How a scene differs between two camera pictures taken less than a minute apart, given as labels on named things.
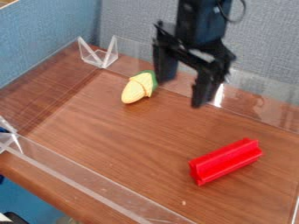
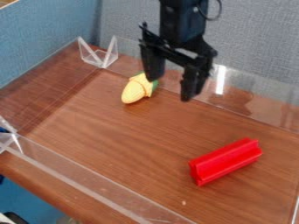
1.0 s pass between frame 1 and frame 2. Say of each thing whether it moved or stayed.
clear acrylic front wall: stayed
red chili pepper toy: stayed
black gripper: moved
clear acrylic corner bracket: stayed
